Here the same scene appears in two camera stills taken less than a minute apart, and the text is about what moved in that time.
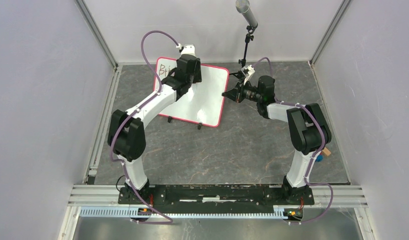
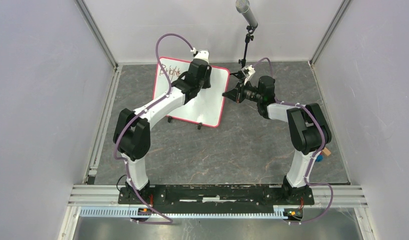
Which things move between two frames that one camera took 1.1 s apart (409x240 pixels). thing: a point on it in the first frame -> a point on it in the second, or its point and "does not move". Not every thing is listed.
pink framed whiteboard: [204, 103] does not move
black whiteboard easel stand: [199, 124] does not move
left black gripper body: [196, 77] -> [204, 83]
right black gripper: [236, 94] does not move
